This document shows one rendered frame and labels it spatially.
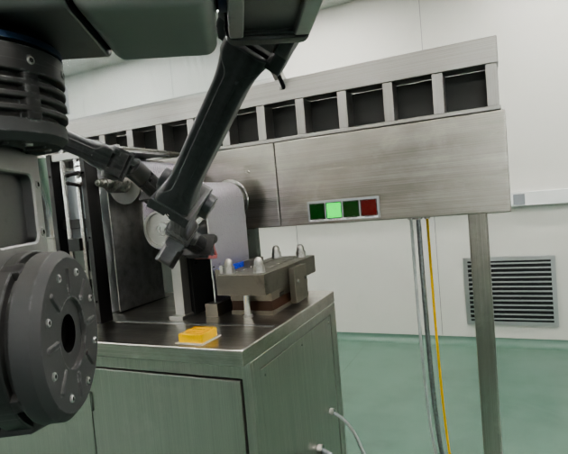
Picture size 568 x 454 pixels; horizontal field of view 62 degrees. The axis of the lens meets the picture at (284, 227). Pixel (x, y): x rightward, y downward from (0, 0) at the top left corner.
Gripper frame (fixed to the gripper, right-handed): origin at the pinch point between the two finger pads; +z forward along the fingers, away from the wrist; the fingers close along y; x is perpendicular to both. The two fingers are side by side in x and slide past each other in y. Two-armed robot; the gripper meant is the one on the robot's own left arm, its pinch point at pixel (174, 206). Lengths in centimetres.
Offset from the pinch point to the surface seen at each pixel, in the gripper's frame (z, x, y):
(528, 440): 181, -26, 85
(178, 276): 12.4, -17.4, -2.1
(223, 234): 16.4, -1.0, 7.5
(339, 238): 236, 133, -47
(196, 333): 2.4, -39.2, 18.7
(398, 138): 24, 33, 61
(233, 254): 24.7, -3.7, 6.9
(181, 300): 16.7, -23.2, -2.0
